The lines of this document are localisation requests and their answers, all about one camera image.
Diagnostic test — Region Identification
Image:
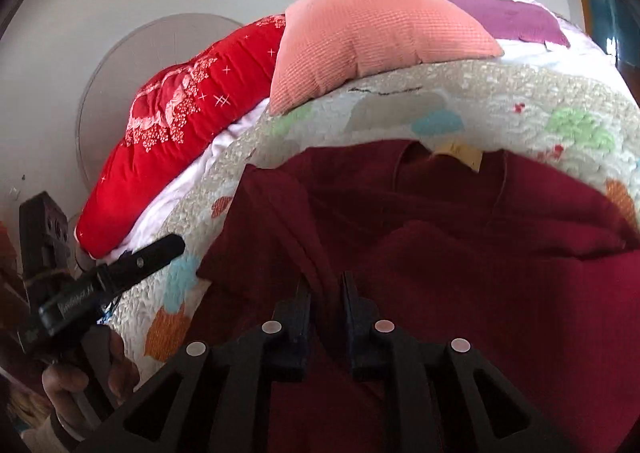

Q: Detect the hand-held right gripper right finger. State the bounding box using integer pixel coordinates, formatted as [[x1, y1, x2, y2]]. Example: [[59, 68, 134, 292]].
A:
[[341, 272, 571, 453]]

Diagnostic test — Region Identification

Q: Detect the round beige headboard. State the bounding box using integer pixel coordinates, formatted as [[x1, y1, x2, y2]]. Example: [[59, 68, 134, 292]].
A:
[[75, 13, 246, 194]]

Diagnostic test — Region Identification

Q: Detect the heart patterned quilted bedspread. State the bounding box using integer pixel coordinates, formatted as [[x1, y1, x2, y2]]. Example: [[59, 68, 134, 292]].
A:
[[107, 58, 640, 379]]

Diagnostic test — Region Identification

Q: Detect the red floral quilt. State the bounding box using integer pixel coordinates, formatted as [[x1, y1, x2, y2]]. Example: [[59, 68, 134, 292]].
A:
[[75, 15, 288, 256]]

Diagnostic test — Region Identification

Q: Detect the person's left hand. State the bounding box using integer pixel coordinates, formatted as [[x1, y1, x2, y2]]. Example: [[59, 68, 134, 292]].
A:
[[42, 330, 142, 440]]

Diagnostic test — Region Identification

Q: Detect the purple pillow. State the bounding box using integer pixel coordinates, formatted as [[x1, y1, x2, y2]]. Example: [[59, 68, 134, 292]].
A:
[[440, 0, 571, 48]]

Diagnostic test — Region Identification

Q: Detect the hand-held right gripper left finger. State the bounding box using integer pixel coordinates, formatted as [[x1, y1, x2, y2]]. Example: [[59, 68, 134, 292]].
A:
[[75, 277, 313, 453]]

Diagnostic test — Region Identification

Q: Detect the dark red sweater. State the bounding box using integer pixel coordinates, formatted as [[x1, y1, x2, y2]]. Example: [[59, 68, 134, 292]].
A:
[[192, 139, 640, 453]]

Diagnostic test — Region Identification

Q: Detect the pink waffle pillow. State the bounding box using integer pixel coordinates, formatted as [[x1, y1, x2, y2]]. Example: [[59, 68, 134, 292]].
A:
[[268, 0, 505, 116]]

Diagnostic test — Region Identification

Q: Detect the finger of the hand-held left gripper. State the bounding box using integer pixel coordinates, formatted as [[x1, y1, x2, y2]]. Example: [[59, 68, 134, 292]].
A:
[[97, 234, 186, 295]]

